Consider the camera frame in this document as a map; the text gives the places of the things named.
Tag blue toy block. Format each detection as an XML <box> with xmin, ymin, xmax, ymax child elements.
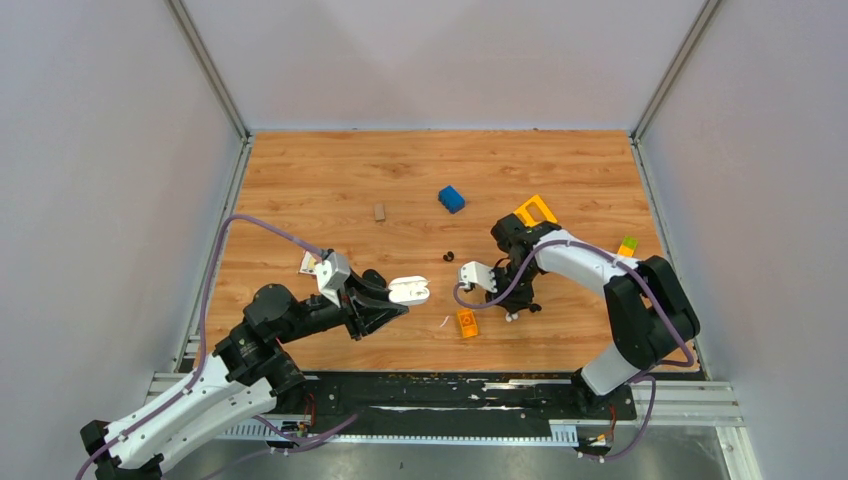
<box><xmin>437</xmin><ymin>185</ymin><xmax>466</xmax><ymax>214</ymax></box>

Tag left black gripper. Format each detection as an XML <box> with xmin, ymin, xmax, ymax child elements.
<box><xmin>277</xmin><ymin>264</ymin><xmax>410</xmax><ymax>344</ymax></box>

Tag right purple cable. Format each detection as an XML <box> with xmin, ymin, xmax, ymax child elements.
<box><xmin>452</xmin><ymin>239</ymin><xmax>698</xmax><ymax>463</ymax></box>

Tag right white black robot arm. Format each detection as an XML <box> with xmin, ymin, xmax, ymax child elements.
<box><xmin>486</xmin><ymin>214</ymin><xmax>700</xmax><ymax>418</ymax></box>

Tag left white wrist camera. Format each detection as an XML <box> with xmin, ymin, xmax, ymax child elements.
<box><xmin>314</xmin><ymin>250</ymin><xmax>351</xmax><ymax>307</ymax></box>

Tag purple cable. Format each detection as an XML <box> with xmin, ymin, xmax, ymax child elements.
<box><xmin>74</xmin><ymin>213</ymin><xmax>329</xmax><ymax>480</ymax></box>
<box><xmin>452</xmin><ymin>239</ymin><xmax>698</xmax><ymax>463</ymax></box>

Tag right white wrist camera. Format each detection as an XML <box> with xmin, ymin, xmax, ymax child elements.
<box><xmin>457</xmin><ymin>261</ymin><xmax>498</xmax><ymax>293</ymax></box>

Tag white earbud charging case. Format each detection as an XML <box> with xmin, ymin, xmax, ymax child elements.
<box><xmin>387</xmin><ymin>276</ymin><xmax>430</xmax><ymax>306</ymax></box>

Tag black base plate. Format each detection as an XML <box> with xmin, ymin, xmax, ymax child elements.
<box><xmin>265</xmin><ymin>371</ymin><xmax>637</xmax><ymax>439</ymax></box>

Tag orange toy brick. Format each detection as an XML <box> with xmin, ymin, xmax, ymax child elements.
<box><xmin>456</xmin><ymin>308</ymin><xmax>479</xmax><ymax>339</ymax></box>

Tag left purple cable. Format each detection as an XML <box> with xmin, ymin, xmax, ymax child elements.
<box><xmin>74</xmin><ymin>213</ymin><xmax>329</xmax><ymax>480</ymax></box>

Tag green orange small block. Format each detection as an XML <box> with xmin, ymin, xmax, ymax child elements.
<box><xmin>617</xmin><ymin>236</ymin><xmax>639</xmax><ymax>258</ymax></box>

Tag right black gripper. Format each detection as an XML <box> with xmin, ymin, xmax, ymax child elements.
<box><xmin>482</xmin><ymin>261</ymin><xmax>538</xmax><ymax>314</ymax></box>

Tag pink card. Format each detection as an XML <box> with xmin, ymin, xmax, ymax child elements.
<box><xmin>297</xmin><ymin>251</ymin><xmax>323</xmax><ymax>276</ymax></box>

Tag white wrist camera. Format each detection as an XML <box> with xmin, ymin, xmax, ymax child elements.
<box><xmin>314</xmin><ymin>250</ymin><xmax>351</xmax><ymax>307</ymax></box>
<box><xmin>457</xmin><ymin>261</ymin><xmax>498</xmax><ymax>293</ymax></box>

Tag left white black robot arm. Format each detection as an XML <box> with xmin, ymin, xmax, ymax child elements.
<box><xmin>80</xmin><ymin>270</ymin><xmax>430</xmax><ymax>479</ymax></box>

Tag yellow triangular plastic part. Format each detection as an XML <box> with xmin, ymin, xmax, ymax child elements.
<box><xmin>513</xmin><ymin>194</ymin><xmax>558</xmax><ymax>227</ymax></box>

